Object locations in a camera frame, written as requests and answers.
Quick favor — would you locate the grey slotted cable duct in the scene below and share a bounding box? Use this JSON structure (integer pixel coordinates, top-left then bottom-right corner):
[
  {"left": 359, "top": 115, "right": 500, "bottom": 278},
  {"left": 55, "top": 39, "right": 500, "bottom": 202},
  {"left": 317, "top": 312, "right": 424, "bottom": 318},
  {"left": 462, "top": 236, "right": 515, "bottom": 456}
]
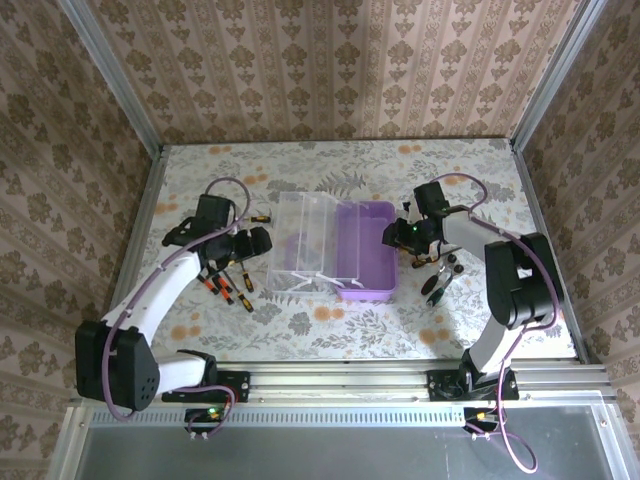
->
[{"left": 89, "top": 407, "right": 464, "bottom": 425}]

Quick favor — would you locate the purple toolbox with clear lid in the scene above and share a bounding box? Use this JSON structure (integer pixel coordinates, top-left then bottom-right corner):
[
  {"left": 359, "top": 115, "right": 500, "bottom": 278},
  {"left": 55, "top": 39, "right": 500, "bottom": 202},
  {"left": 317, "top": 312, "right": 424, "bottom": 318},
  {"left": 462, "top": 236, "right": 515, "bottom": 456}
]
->
[{"left": 267, "top": 190, "right": 400, "bottom": 303}]

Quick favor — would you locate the aluminium corner post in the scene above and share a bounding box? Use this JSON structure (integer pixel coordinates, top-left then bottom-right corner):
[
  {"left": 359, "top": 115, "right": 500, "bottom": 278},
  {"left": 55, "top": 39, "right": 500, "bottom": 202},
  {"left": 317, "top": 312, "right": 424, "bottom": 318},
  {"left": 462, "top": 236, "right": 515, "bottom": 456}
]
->
[
  {"left": 55, "top": 0, "right": 166, "bottom": 154},
  {"left": 509, "top": 0, "right": 609, "bottom": 151}
]

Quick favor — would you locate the right connector board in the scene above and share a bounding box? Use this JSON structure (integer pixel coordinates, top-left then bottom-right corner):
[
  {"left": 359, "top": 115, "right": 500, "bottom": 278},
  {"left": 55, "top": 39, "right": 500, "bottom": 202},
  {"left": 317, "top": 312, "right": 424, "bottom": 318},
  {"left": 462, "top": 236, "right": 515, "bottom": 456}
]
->
[{"left": 463, "top": 407, "right": 501, "bottom": 434}]

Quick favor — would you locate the aluminium left corner post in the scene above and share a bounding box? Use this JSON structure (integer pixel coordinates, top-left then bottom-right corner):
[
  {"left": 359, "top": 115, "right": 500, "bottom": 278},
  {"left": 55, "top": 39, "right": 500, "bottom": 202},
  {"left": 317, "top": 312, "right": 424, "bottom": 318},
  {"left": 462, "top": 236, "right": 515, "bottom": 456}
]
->
[{"left": 55, "top": 0, "right": 166, "bottom": 154}]

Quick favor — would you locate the connector board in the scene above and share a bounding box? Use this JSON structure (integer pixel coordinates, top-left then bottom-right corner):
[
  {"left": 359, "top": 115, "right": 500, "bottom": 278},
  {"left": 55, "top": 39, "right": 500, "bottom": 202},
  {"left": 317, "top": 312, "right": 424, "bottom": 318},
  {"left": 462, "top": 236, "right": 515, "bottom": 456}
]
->
[
  {"left": 463, "top": 407, "right": 501, "bottom": 434},
  {"left": 184, "top": 407, "right": 226, "bottom": 434}
]

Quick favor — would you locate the grey metal panel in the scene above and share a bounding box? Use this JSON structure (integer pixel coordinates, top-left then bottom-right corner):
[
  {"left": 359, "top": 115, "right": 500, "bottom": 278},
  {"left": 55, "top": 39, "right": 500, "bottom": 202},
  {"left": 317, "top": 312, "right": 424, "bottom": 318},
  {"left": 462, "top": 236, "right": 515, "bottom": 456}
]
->
[{"left": 47, "top": 405, "right": 626, "bottom": 480}]

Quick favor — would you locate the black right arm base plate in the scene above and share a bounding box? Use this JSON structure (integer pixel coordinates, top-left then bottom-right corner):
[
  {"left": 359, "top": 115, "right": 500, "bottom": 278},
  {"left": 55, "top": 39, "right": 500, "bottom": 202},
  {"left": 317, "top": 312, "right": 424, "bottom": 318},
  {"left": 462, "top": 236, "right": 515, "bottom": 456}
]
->
[{"left": 427, "top": 369, "right": 520, "bottom": 402}]

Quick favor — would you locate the aluminium right side rail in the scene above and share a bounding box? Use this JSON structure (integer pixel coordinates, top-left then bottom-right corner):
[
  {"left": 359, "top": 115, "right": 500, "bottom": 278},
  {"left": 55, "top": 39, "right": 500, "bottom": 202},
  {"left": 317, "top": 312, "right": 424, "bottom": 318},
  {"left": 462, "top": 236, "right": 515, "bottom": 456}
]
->
[{"left": 508, "top": 138, "right": 591, "bottom": 365}]

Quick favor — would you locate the black handled ratchet wrench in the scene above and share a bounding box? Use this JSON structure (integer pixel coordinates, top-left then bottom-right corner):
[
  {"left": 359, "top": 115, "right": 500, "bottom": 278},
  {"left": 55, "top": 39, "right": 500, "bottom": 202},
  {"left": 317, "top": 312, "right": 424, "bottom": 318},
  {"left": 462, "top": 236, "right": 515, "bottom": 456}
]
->
[{"left": 422, "top": 264, "right": 451, "bottom": 296}]

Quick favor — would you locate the aluminium right corner post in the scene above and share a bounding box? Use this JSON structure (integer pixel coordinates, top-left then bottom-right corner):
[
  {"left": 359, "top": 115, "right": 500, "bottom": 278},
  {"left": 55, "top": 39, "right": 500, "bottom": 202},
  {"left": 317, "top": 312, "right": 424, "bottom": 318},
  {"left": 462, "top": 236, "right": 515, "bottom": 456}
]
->
[{"left": 509, "top": 0, "right": 609, "bottom": 151}]

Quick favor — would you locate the aluminium left side rail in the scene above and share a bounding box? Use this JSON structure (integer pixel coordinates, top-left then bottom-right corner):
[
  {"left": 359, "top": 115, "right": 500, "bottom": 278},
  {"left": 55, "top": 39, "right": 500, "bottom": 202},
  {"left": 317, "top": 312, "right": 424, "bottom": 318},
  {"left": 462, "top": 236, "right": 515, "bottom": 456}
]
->
[{"left": 93, "top": 144, "right": 169, "bottom": 369}]

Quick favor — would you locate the aluminium mounting rail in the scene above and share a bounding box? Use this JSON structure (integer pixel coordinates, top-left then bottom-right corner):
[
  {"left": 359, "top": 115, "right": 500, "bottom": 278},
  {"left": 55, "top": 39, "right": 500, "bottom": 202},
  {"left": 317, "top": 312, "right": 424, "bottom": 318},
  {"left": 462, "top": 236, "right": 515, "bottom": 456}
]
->
[{"left": 72, "top": 364, "right": 614, "bottom": 406}]

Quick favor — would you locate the left connector board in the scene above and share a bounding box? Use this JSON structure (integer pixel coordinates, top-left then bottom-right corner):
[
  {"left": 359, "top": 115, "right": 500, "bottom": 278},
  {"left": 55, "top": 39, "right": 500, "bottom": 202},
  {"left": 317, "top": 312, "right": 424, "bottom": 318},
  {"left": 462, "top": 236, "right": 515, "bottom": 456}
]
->
[{"left": 184, "top": 407, "right": 226, "bottom": 434}]

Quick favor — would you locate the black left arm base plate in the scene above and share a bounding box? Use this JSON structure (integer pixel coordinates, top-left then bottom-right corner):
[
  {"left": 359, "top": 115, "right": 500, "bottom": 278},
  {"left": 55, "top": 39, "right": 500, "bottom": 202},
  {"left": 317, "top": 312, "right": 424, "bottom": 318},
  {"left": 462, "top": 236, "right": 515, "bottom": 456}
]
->
[{"left": 162, "top": 370, "right": 251, "bottom": 404}]

